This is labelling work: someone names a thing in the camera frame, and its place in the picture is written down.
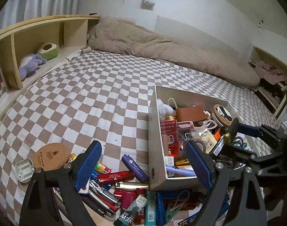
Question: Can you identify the green avocado plush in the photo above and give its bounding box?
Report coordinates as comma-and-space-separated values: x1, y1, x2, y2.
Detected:
37, 43, 60, 60

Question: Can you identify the closet shelf with clothes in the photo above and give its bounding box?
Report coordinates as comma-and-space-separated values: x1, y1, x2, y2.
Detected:
249, 47, 287, 118

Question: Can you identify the green NEW tube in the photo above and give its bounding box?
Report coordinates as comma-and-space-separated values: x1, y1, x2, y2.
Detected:
113, 195, 148, 226

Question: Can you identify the brown nail polish box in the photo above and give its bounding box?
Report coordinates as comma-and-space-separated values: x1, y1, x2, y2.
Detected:
163, 156, 175, 167

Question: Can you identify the red slim lighter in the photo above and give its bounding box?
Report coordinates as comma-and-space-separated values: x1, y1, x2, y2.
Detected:
97, 171, 135, 185

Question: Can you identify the white shoe box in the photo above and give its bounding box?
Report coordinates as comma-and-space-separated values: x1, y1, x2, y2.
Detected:
147, 85, 264, 191

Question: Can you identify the wooden bedside shelf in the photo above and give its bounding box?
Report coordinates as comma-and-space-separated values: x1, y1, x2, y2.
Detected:
0, 15, 100, 120

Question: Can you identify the checkered bed sheet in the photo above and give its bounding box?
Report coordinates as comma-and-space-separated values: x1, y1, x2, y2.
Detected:
0, 50, 275, 225

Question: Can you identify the purple lighter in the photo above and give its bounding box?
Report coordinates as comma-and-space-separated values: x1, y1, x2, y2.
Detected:
121, 155, 149, 183

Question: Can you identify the teal lighter left pile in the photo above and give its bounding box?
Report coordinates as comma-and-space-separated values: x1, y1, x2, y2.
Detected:
144, 191, 156, 226

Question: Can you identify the green clip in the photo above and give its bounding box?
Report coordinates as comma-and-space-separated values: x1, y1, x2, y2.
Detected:
166, 204, 183, 223

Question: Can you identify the white plug adapter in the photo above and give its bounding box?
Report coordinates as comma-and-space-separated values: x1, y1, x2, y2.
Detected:
14, 158, 35, 184

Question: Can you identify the grey curtain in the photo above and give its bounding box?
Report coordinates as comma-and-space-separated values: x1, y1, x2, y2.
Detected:
0, 0, 79, 30

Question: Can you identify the lavender anime lighter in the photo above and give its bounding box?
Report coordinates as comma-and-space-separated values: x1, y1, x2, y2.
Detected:
166, 165, 196, 176

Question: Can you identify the brown tape roll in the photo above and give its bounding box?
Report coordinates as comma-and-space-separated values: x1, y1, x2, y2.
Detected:
192, 138, 206, 153

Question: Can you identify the purple plush toy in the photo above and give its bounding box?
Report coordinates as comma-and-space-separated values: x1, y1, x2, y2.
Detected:
18, 54, 47, 81

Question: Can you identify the beige quilted duvet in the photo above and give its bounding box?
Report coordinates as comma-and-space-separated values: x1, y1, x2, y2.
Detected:
88, 16, 260, 90

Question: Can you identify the brown leather wallet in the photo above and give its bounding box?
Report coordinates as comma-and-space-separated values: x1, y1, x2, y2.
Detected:
176, 105, 208, 122

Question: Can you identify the round panda tin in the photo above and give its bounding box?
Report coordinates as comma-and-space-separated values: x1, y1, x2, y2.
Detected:
212, 104, 233, 127

